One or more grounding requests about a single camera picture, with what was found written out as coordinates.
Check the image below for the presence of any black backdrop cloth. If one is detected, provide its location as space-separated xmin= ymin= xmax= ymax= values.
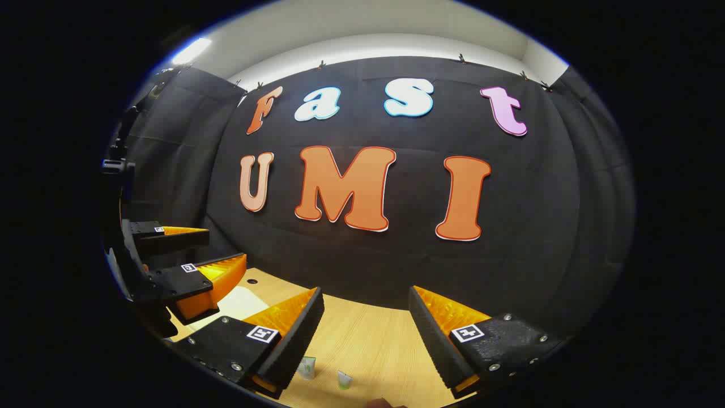
xmin=116 ymin=56 xmax=636 ymax=341

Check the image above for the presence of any row of black cloth clips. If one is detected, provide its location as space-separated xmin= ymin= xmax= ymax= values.
xmin=232 ymin=54 xmax=553 ymax=92

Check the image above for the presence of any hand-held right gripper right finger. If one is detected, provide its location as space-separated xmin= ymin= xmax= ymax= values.
xmin=408 ymin=285 xmax=567 ymax=400

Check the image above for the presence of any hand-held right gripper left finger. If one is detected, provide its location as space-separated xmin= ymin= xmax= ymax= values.
xmin=173 ymin=287 xmax=326 ymax=400

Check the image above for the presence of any pale yellow suitcase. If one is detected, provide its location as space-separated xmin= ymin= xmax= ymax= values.
xmin=201 ymin=285 xmax=270 ymax=335

